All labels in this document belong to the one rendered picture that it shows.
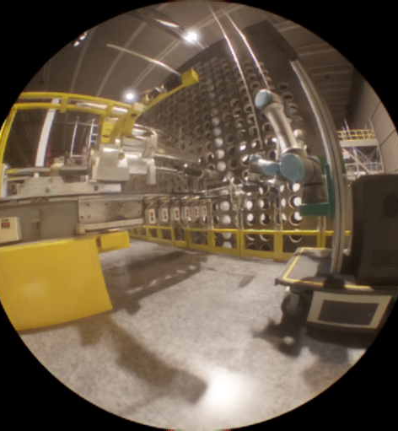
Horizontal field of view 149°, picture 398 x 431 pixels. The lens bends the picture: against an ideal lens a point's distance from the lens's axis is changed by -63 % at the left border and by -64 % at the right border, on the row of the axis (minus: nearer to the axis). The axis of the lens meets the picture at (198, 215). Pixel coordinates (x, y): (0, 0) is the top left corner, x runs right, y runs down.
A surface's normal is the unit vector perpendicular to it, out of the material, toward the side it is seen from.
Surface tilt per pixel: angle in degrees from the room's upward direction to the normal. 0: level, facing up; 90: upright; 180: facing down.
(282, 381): 0
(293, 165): 98
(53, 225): 90
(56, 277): 90
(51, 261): 90
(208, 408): 0
